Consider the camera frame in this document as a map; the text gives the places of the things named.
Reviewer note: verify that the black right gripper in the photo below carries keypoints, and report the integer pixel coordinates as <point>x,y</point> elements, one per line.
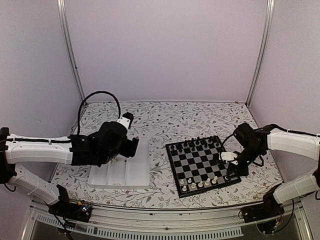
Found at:
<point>240,172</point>

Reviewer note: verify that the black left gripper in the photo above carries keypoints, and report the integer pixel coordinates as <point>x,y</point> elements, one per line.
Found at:
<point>131,147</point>

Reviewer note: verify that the white plastic tray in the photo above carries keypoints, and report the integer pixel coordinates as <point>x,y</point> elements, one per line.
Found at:
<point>123,173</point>

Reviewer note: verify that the black white chessboard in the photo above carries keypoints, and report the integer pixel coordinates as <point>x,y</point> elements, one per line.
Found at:
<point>198,159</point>

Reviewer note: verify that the white chess knight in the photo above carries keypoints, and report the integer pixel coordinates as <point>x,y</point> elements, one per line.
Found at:
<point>193,185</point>

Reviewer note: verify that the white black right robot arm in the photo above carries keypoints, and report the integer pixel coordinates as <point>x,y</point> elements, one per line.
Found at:
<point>297,152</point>

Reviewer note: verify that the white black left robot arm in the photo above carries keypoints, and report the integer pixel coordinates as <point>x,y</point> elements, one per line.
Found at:
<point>16,150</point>

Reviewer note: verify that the floral patterned table mat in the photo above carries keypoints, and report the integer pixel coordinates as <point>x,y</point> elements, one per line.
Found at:
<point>168,122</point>

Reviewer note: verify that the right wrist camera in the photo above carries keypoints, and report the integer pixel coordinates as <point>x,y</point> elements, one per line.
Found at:
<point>229,157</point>

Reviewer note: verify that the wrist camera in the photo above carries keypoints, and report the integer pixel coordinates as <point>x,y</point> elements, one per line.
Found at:
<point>126,120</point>
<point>229,157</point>

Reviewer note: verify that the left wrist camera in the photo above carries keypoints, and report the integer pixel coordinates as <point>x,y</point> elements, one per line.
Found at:
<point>126,120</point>

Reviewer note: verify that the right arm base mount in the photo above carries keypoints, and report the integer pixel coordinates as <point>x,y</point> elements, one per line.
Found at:
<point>269,208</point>

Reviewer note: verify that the aluminium front rail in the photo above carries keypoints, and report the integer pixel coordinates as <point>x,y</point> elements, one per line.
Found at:
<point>126,223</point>

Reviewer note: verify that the left aluminium frame post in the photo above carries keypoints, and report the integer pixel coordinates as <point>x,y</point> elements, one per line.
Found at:
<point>62,13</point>

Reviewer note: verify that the aluminium frame post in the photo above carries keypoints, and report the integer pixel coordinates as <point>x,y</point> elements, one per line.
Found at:
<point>62,13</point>
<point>270,5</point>

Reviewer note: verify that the right aluminium frame post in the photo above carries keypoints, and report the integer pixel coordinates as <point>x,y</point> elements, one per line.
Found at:
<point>270,5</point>

